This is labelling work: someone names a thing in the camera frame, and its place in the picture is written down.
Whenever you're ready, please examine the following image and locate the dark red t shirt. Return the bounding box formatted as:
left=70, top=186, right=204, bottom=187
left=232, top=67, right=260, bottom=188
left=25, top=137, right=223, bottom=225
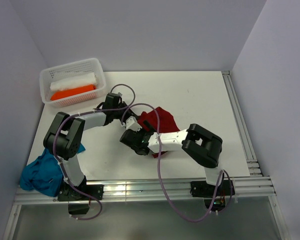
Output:
left=134, top=107, right=180, bottom=158

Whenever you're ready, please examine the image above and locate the white plastic basket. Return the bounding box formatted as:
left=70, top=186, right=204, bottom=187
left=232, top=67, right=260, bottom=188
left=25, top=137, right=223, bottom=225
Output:
left=39, top=58, right=107, bottom=108

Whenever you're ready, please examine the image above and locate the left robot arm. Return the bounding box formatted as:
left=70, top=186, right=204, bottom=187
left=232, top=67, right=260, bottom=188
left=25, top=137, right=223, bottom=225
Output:
left=43, top=93, right=127, bottom=202

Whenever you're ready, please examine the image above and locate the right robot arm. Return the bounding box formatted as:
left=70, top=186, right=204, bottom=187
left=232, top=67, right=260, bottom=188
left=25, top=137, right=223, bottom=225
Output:
left=120, top=123, right=224, bottom=195

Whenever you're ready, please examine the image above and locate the rolled white t shirt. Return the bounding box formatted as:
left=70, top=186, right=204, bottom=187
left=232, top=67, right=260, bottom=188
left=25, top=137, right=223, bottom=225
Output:
left=50, top=72, right=98, bottom=92

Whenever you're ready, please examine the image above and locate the rolled orange t shirt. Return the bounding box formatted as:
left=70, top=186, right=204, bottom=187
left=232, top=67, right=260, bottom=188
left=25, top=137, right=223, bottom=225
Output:
left=50, top=84, right=97, bottom=101

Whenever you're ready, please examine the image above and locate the teal blue t shirt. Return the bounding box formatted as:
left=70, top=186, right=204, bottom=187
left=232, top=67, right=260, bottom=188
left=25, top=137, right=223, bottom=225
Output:
left=19, top=148, right=85, bottom=197

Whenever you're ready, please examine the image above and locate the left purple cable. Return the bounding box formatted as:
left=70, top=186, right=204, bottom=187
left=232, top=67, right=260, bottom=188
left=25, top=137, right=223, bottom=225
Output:
left=52, top=83, right=137, bottom=221

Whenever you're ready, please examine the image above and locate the purple cable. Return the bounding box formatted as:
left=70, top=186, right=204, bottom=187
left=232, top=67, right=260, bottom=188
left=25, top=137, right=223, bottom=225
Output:
left=120, top=102, right=233, bottom=224
left=52, top=83, right=137, bottom=221

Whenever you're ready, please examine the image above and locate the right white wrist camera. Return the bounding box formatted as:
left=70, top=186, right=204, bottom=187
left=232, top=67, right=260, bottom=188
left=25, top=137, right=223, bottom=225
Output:
left=125, top=116, right=142, bottom=132

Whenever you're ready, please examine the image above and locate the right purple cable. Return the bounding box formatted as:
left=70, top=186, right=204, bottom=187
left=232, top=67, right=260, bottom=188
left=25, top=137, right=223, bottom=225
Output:
left=120, top=102, right=233, bottom=224

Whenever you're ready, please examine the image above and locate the front aluminium rail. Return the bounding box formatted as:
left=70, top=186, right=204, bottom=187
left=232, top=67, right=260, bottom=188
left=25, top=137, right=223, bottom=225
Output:
left=12, top=176, right=276, bottom=206

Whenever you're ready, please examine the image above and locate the aluminium rail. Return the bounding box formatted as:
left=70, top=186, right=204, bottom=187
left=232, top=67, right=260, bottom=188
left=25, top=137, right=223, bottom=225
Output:
left=12, top=176, right=276, bottom=206
left=221, top=69, right=266, bottom=177

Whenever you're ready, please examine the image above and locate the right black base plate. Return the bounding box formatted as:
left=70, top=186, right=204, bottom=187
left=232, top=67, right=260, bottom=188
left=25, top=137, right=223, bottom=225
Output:
left=190, top=180, right=236, bottom=198

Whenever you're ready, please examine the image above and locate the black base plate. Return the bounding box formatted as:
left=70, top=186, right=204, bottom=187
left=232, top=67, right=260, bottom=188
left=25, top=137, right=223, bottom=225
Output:
left=57, top=183, right=104, bottom=202
left=190, top=180, right=236, bottom=198

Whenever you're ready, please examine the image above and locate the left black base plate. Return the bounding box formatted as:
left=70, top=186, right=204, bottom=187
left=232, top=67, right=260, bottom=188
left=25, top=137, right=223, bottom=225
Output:
left=57, top=183, right=104, bottom=202

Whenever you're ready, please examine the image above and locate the right side aluminium rail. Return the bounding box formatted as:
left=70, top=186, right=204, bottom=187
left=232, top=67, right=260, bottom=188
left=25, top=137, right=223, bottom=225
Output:
left=221, top=69, right=266, bottom=177

